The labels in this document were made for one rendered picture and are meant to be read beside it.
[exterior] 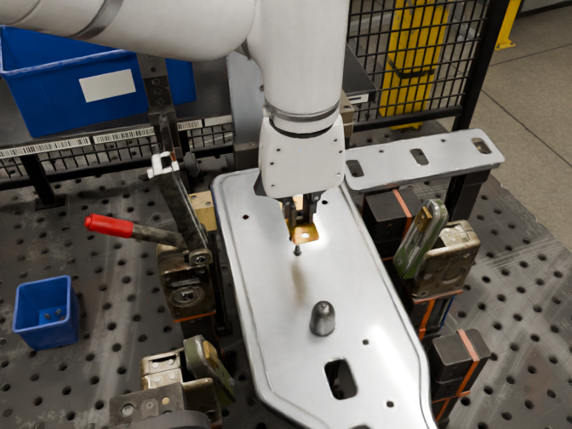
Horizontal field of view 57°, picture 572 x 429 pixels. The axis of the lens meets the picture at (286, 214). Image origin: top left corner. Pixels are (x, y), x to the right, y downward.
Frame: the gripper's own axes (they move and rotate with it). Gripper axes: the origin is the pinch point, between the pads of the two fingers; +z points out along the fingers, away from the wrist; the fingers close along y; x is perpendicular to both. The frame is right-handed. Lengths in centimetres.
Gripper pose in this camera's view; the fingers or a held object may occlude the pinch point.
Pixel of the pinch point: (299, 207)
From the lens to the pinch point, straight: 70.6
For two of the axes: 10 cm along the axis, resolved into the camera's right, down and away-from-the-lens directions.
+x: -2.5, -7.2, 6.5
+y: 9.7, -1.8, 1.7
